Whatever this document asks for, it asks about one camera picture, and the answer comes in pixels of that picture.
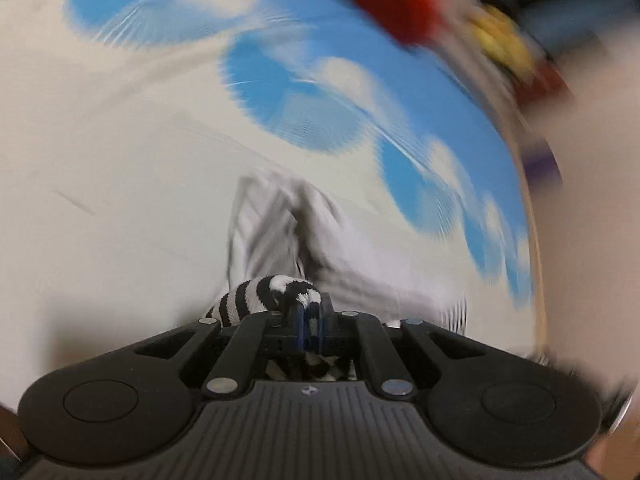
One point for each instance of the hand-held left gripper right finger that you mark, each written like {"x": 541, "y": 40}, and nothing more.
{"x": 320, "y": 322}

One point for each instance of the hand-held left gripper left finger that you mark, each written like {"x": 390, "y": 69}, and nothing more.
{"x": 298, "y": 321}

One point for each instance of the striped hooded dress white vest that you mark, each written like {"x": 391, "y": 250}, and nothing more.
{"x": 280, "y": 240}

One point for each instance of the blue white printed bed sheet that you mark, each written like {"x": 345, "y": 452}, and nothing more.
{"x": 110, "y": 160}

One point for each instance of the purple board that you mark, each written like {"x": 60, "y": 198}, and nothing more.
{"x": 542, "y": 165}

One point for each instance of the yellow plush toys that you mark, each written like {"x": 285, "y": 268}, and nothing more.
{"x": 500, "y": 37}

